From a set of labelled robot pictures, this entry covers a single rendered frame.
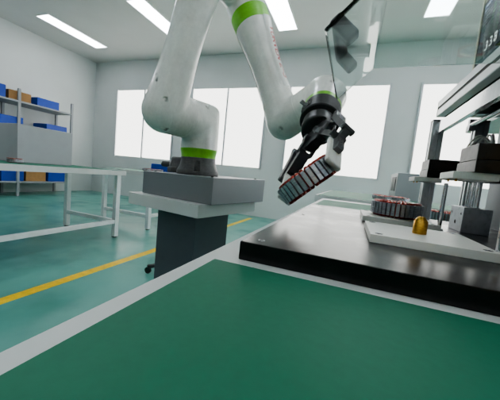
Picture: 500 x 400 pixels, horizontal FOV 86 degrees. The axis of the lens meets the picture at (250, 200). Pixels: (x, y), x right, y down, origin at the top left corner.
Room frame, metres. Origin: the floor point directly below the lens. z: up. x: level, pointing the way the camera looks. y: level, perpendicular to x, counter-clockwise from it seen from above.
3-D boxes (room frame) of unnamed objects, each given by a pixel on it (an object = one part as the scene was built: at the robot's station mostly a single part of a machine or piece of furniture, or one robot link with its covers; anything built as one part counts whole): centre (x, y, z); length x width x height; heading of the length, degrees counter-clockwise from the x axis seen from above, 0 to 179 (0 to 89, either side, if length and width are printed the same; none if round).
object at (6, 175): (5.07, 4.69, 0.40); 0.42 x 0.36 x 0.23; 70
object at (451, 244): (0.41, -0.27, 0.78); 0.15 x 0.15 x 0.01; 70
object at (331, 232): (0.52, -0.32, 0.76); 0.64 x 0.47 x 0.02; 160
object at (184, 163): (1.00, 0.24, 0.86); 0.26 x 0.15 x 0.06; 54
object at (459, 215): (0.59, -0.49, 0.80); 0.08 x 0.05 x 0.06; 160
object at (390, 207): (0.64, -0.35, 0.80); 0.11 x 0.11 x 0.04
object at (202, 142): (0.95, 0.21, 0.98); 0.16 x 0.13 x 0.19; 151
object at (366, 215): (0.64, -0.35, 0.78); 0.15 x 0.15 x 0.01; 70
